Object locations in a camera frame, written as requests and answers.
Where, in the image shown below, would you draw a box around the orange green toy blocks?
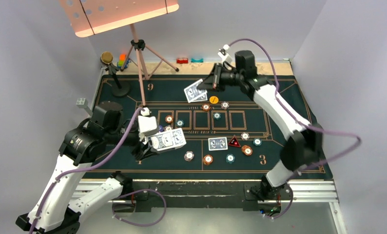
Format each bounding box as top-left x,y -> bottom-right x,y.
116,54 -> 130,69

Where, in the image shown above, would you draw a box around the black red all-in triangle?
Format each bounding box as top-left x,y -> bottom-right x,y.
228,135 -> 241,148

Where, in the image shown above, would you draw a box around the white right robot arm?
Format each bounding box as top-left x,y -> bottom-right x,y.
198,49 -> 323,198

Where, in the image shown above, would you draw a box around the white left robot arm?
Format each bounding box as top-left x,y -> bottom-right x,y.
16,101 -> 159,234

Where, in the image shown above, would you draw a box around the grey lego brick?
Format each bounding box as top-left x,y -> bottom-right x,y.
76,97 -> 93,117

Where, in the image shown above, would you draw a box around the orange chip stack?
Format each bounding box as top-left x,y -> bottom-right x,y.
203,155 -> 213,165

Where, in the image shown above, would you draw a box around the blue back playing card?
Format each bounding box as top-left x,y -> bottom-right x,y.
193,94 -> 208,102
183,79 -> 207,103
208,137 -> 228,151

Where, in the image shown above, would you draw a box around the yellow round button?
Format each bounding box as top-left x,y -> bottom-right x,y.
209,96 -> 219,104

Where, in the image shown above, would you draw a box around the red toy block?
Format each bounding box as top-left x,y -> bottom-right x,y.
176,58 -> 189,64

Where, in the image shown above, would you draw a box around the blue playing card deck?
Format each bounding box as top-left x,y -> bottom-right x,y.
148,128 -> 187,152

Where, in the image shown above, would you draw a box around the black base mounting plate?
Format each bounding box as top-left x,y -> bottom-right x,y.
119,177 -> 293,214

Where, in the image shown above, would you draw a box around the green poker table mat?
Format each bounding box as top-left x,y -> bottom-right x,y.
84,75 -> 285,180

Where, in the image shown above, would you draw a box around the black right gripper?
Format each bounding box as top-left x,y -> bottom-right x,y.
197,62 -> 244,92

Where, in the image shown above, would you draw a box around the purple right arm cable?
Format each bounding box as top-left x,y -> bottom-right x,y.
227,38 -> 362,220

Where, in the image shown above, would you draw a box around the pink music stand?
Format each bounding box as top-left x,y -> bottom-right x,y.
58,0 -> 180,111

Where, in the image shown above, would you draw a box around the teal chip stack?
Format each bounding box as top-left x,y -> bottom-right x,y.
226,154 -> 235,164

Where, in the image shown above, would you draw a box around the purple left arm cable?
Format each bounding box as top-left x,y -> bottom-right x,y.
28,106 -> 167,234

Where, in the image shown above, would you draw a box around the orange poker chip pile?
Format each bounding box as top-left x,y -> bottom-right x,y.
241,145 -> 253,156

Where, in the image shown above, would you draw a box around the cyan toy block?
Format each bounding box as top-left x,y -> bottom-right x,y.
191,57 -> 204,63

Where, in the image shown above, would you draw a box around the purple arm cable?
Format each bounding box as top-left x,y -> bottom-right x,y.
227,38 -> 362,220
28,106 -> 167,234

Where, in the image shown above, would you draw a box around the white purple poker chip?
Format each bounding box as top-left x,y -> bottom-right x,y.
221,101 -> 230,110
241,132 -> 250,140

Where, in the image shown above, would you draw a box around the small microphone on stand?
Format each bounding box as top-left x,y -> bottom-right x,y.
100,51 -> 131,98

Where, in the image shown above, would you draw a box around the teal poker chip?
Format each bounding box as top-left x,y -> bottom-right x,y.
176,119 -> 184,127
253,138 -> 262,146
213,112 -> 221,120

